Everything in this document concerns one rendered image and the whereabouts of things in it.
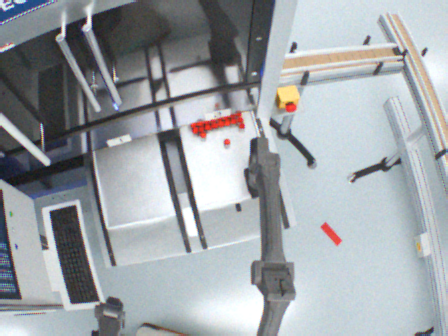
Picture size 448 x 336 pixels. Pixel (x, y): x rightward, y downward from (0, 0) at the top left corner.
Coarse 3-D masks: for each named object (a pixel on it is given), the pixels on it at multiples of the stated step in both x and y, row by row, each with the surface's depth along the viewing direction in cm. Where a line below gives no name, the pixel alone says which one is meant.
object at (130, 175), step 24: (120, 144) 171; (144, 144) 171; (96, 168) 167; (120, 168) 169; (144, 168) 169; (120, 192) 166; (144, 192) 167; (168, 192) 165; (120, 216) 164; (144, 216) 164; (168, 216) 164
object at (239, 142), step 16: (256, 128) 170; (192, 144) 171; (208, 144) 171; (240, 144) 171; (192, 160) 170; (208, 160) 170; (224, 160) 170; (240, 160) 170; (192, 176) 168; (208, 176) 168; (224, 176) 168; (240, 176) 168; (208, 192) 167; (224, 192) 167; (240, 192) 167
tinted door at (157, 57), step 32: (160, 0) 87; (192, 0) 90; (224, 0) 93; (96, 32) 91; (128, 32) 96; (160, 32) 100; (192, 32) 104; (224, 32) 108; (128, 64) 111; (160, 64) 116; (192, 64) 121; (224, 64) 126; (128, 96) 129; (160, 96) 136
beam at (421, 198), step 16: (400, 112) 212; (400, 128) 210; (400, 144) 214; (416, 144) 208; (416, 160) 205; (416, 176) 203; (416, 192) 204; (416, 208) 207; (432, 208) 199; (432, 224) 197; (432, 240) 195; (432, 256) 192; (432, 272) 193; (432, 288) 194; (432, 304) 195
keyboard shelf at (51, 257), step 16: (48, 208) 172; (80, 208) 173; (48, 224) 170; (80, 224) 171; (48, 240) 169; (48, 256) 167; (48, 272) 165; (64, 288) 163; (96, 288) 164; (64, 304) 162; (80, 304) 162; (96, 304) 162
